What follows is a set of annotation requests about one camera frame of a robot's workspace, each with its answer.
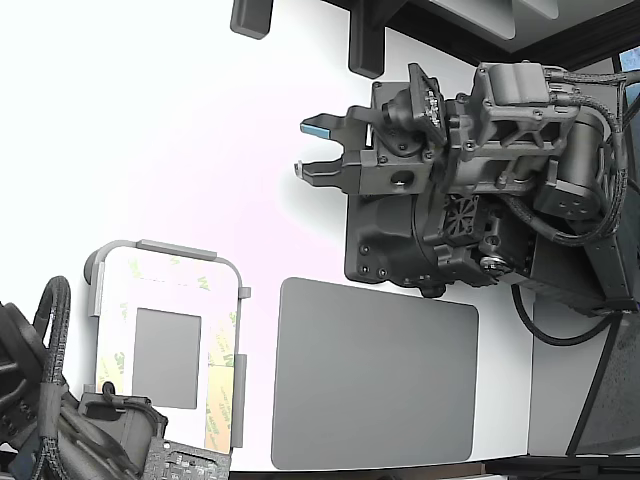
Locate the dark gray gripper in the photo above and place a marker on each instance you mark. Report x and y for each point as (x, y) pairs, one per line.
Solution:
(135, 425)
(395, 175)

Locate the green-printed adhesive tape strip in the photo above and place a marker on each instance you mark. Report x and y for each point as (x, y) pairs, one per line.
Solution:
(220, 405)
(112, 350)
(170, 275)
(222, 345)

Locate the idle dark gray robot arm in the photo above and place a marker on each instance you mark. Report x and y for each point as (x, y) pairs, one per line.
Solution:
(15, 350)

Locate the dark gray six-joint robot arm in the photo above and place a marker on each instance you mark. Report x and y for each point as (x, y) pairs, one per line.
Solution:
(390, 240)

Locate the white panel with cutout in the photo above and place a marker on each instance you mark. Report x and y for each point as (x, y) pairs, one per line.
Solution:
(114, 277)

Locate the light gray fixture tray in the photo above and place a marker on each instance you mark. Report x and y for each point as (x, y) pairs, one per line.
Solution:
(170, 247)

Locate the large light gray panel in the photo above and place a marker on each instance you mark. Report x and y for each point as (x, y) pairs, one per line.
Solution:
(480, 12)

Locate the gray rectangular mat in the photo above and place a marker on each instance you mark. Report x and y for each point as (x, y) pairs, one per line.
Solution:
(375, 375)

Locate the small light gray panel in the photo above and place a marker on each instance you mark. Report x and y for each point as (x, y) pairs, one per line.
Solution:
(540, 6)

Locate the blue speckled panel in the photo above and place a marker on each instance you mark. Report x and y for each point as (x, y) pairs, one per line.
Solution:
(631, 60)

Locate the black slanted stand pole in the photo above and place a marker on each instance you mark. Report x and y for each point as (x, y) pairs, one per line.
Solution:
(595, 387)

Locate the gray camera circuit board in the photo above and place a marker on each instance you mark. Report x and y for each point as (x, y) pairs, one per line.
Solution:
(185, 462)

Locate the wrist camera with circuit board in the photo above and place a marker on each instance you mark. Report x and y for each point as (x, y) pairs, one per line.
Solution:
(400, 112)

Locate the tall black bracket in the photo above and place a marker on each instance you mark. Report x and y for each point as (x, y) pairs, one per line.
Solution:
(366, 45)

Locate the small black bracket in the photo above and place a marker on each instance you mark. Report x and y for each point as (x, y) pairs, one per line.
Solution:
(250, 17)

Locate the black frame beam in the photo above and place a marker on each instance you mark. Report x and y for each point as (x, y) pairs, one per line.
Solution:
(450, 35)

